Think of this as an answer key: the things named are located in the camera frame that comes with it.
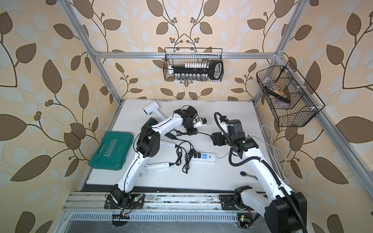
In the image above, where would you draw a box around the white blue power strip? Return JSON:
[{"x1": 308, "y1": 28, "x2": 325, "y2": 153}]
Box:
[{"x1": 191, "y1": 152, "x2": 216, "y2": 163}]

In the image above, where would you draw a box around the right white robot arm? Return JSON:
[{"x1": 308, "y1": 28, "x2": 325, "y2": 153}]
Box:
[{"x1": 214, "y1": 112, "x2": 308, "y2": 233}]

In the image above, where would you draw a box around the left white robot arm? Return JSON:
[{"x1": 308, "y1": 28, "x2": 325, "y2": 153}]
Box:
[{"x1": 108, "y1": 105, "x2": 207, "y2": 209}]

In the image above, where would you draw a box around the brush in right basket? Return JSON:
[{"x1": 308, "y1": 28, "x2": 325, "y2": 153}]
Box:
[{"x1": 264, "y1": 86, "x2": 291, "y2": 103}]

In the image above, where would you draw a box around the green tool case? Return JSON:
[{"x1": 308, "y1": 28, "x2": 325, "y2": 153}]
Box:
[{"x1": 88, "y1": 131, "x2": 134, "y2": 171}]

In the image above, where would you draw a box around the small green led board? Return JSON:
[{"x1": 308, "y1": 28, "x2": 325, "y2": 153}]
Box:
[{"x1": 133, "y1": 194, "x2": 144, "y2": 203}]

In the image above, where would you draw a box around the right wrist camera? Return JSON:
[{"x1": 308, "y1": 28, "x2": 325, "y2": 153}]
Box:
[{"x1": 220, "y1": 121, "x2": 228, "y2": 134}]

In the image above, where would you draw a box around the back wire basket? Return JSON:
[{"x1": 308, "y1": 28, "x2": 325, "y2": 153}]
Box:
[{"x1": 163, "y1": 47, "x2": 224, "y2": 82}]

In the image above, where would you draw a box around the wire basket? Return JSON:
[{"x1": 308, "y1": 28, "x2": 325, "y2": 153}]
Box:
[
  {"x1": 163, "y1": 47, "x2": 224, "y2": 82},
  {"x1": 256, "y1": 61, "x2": 325, "y2": 127}
]

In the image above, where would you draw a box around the socket set rail black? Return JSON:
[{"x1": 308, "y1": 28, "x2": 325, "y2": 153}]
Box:
[{"x1": 168, "y1": 60, "x2": 224, "y2": 82}]

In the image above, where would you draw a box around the right wire basket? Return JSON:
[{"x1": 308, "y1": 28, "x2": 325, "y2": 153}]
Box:
[{"x1": 256, "y1": 61, "x2": 325, "y2": 127}]

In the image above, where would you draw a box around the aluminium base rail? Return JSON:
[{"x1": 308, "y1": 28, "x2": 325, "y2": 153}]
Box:
[{"x1": 62, "y1": 192, "x2": 263, "y2": 223}]

